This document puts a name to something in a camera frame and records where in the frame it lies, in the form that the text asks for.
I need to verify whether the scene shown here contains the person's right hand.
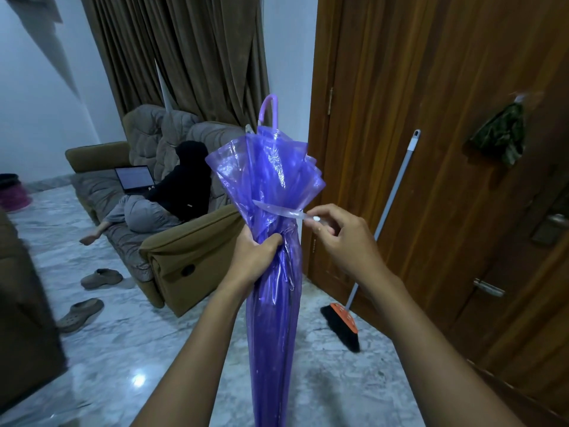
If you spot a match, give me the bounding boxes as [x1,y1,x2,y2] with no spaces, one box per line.
[304,204,393,289]

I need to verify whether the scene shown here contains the brown wooden door frame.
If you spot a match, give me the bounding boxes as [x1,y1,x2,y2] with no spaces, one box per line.
[301,0,345,276]

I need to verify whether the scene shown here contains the grey clog shoe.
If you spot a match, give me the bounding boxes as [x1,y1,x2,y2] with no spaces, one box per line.
[56,298,105,333]
[80,268,124,290]

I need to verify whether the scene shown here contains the dark brown armchair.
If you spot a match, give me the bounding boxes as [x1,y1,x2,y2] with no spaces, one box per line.
[0,209,68,414]

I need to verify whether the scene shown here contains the olive and grey sofa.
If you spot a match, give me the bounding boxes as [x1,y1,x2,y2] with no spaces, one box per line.
[65,104,247,318]

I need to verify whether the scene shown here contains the brown wooden door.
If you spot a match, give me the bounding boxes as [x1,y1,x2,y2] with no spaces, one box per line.
[307,0,569,418]

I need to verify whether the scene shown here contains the black laptop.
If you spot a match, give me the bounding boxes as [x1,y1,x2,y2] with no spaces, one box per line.
[115,165,156,194]

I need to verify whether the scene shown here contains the pink basket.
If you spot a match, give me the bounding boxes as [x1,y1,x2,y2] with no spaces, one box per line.
[0,173,33,213]

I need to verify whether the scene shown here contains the person's right forearm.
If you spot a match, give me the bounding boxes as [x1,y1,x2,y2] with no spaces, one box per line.
[358,269,527,427]

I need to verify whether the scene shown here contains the grey broom with orange head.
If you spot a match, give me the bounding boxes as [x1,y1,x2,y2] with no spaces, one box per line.
[320,130,421,353]

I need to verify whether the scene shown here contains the person's left forearm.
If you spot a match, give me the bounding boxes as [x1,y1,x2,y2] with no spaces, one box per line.
[130,280,250,427]

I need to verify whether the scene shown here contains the brown curtain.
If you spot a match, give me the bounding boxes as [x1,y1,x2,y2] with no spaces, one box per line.
[79,0,270,129]

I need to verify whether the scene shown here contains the purple transparent umbrella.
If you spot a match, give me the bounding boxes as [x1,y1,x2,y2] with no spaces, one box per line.
[205,94,326,427]

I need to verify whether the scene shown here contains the person's left hand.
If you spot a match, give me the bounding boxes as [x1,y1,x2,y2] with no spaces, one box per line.
[221,227,284,298]

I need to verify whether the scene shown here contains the camouflage cloth on hook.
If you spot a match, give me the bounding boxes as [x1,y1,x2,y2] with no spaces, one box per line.
[469,94,527,167]

